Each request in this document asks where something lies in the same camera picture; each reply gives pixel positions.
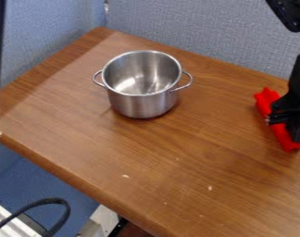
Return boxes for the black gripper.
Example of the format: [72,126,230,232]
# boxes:
[267,55,300,143]

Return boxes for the red star-profile plastic bar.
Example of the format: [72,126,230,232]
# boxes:
[254,87,300,152]

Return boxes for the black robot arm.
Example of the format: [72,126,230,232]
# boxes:
[264,0,300,143]

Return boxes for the stainless steel pot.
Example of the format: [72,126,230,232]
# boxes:
[91,50,192,119]

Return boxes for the white table support bracket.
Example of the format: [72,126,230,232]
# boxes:
[75,205,119,237]

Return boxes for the black cable loop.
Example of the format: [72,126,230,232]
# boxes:
[0,197,72,237]

